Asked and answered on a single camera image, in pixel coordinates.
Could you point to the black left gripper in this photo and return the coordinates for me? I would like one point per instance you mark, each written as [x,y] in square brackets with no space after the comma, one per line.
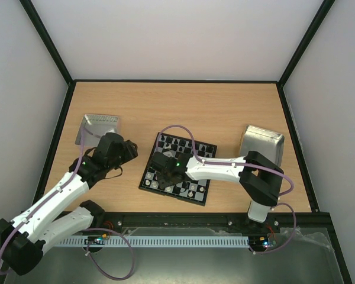
[130,152]

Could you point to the black silver chess board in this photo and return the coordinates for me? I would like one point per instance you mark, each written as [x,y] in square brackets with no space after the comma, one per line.
[167,142]

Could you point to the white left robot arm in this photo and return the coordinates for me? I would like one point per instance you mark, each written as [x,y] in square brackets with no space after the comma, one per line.
[26,238]

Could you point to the light blue cable duct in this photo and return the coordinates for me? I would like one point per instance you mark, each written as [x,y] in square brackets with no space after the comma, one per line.
[158,241]

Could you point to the yellow metal tin box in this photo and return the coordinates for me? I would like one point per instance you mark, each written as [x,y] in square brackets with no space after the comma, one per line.
[267,142]

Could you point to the pink metal tin box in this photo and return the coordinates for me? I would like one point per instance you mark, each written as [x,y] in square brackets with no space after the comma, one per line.
[96,125]

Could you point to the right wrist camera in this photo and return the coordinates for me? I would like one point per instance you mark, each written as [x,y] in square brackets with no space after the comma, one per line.
[169,153]

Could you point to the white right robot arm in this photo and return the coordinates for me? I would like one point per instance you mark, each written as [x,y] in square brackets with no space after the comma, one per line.
[259,177]

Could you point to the black aluminium frame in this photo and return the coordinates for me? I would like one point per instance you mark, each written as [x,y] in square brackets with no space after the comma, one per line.
[315,218]

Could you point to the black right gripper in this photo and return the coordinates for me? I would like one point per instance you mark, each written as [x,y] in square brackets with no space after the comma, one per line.
[165,177]

